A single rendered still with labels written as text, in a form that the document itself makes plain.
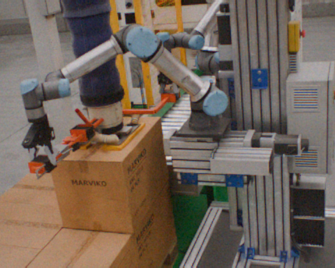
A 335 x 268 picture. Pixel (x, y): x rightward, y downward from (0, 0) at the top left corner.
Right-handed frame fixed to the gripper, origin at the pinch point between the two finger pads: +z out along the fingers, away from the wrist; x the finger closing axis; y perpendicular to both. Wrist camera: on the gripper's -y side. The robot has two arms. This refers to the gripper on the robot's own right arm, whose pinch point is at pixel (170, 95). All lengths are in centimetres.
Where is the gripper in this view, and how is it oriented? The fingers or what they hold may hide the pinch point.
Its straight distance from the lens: 275.0
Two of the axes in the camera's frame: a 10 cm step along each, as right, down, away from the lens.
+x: 9.4, 0.3, -3.4
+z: 1.0, 9.2, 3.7
